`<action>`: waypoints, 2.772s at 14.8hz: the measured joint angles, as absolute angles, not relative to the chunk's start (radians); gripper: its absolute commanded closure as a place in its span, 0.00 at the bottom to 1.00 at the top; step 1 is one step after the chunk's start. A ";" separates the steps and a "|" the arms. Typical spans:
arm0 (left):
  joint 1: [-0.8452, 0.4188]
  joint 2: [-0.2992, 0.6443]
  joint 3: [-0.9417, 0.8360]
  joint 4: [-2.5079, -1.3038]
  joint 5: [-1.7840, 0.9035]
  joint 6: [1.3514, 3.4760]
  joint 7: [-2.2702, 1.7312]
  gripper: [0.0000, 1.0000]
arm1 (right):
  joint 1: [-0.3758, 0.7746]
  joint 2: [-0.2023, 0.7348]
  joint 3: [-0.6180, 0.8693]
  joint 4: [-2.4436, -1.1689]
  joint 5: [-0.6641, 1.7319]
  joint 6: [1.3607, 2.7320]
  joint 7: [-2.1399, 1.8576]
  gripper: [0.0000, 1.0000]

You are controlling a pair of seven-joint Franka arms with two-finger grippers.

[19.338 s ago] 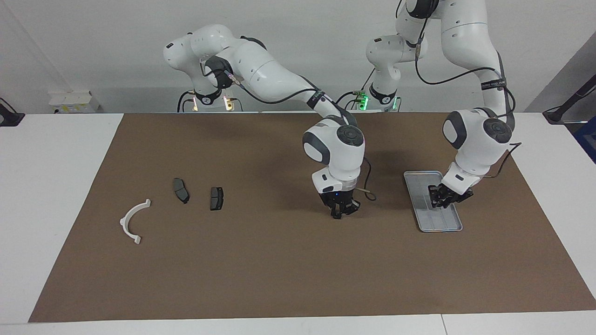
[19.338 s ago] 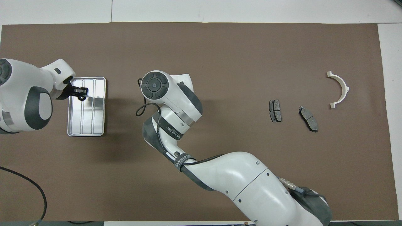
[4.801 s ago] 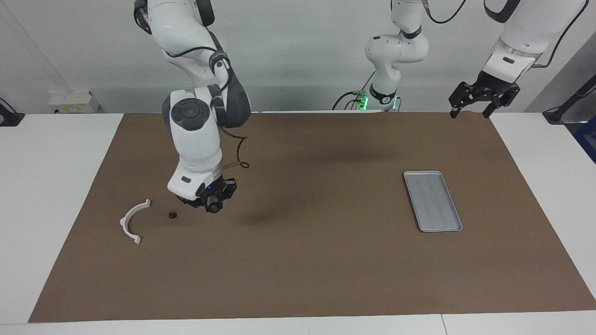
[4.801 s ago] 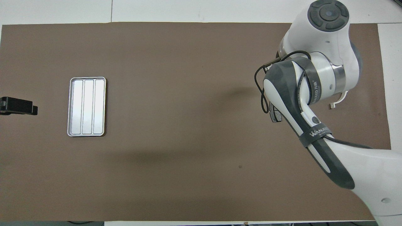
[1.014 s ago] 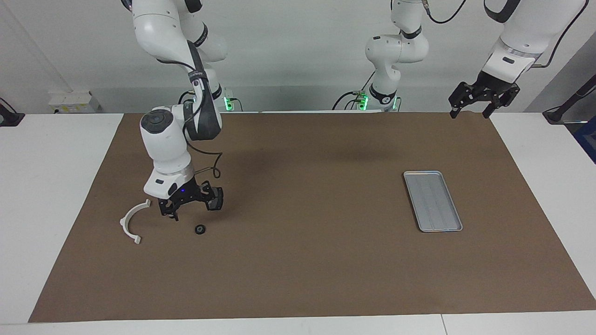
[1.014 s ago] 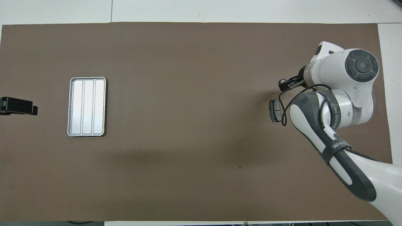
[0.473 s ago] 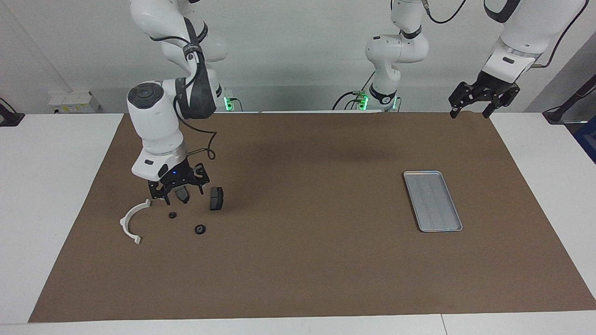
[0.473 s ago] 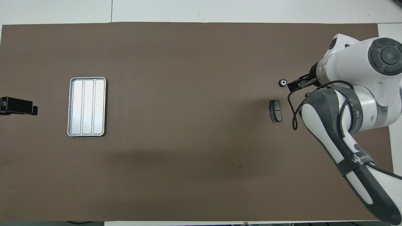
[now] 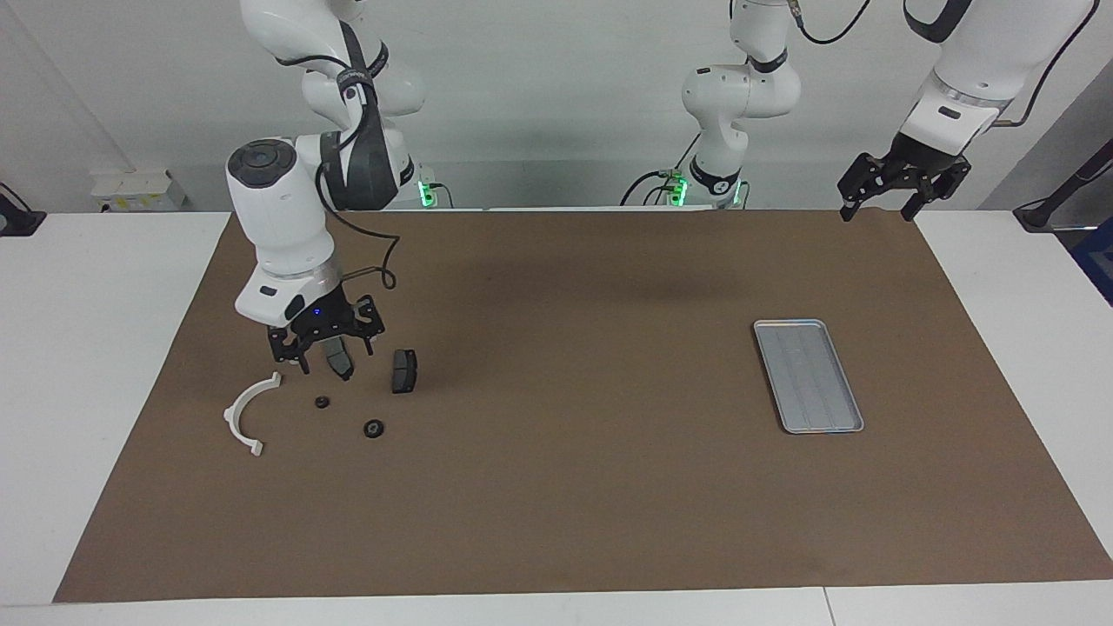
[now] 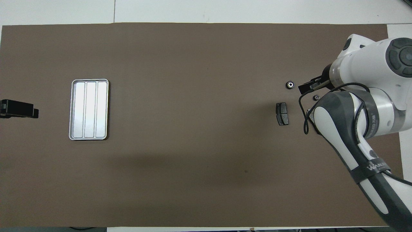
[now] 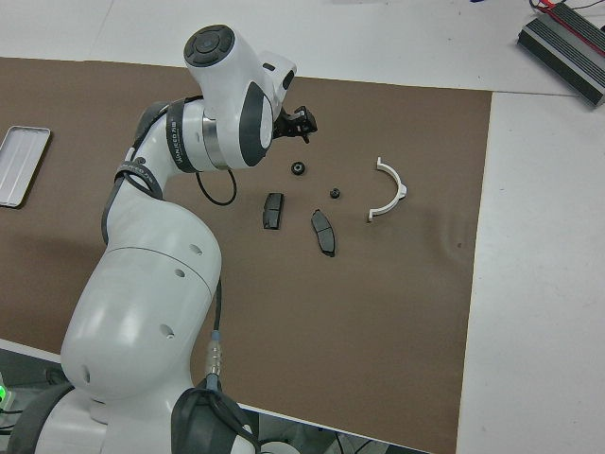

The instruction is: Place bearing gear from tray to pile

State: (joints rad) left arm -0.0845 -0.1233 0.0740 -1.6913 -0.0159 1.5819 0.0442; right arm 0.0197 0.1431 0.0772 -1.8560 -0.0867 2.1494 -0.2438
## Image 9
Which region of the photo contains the brown table mat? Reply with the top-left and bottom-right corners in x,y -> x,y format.
52,209 -> 1113,603

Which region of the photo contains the curved dark grey brake pad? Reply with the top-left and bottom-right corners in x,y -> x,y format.
323,337 -> 356,383

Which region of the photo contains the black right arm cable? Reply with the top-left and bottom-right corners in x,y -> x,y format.
313,17 -> 401,292

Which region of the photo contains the white power strip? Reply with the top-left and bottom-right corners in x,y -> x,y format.
90,170 -> 186,212

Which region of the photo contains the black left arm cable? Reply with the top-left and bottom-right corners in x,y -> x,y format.
783,0 -> 1098,130

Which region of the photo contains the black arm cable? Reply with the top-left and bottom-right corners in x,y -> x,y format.
313,17 -> 401,292
783,0 -> 1098,130

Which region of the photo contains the white curved plastic bracket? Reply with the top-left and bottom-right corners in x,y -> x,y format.
223,371 -> 283,458

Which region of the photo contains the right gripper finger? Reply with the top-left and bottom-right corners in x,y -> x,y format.
352,296 -> 385,356
270,329 -> 311,375

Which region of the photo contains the blue box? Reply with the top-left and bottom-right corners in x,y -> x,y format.
1071,217 -> 1113,307

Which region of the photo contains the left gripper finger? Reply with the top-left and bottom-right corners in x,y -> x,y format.
838,154 -> 890,221
903,156 -> 973,223

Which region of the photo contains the black left base cable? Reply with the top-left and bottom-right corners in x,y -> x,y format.
620,129 -> 703,207

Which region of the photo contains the black angled stand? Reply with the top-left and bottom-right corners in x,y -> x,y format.
1013,137 -> 1113,233

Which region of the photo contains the silver metal tray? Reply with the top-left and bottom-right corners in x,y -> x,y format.
752,318 -> 865,436

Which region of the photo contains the black table clamp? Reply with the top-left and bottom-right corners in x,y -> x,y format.
0,183 -> 46,237

